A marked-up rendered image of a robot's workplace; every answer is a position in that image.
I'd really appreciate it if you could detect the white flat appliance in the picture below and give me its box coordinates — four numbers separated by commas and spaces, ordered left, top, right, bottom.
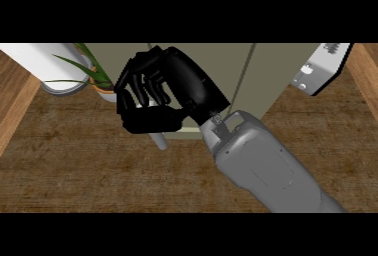
288, 42, 356, 98

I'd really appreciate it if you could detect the brown wooden panel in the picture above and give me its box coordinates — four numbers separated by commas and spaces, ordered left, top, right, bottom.
0, 49, 43, 158
346, 42, 378, 122

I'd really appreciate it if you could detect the green plant in orange pot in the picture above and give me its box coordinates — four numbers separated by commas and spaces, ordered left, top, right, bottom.
43, 42, 118, 96

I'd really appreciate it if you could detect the pale grey wine bottle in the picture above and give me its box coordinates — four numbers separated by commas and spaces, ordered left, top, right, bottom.
96, 89, 170, 152

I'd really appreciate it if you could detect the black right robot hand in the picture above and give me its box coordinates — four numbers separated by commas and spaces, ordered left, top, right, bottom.
112, 45, 232, 135

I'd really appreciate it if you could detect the white cylindrical appliance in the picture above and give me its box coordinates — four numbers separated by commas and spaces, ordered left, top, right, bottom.
0, 42, 93, 97

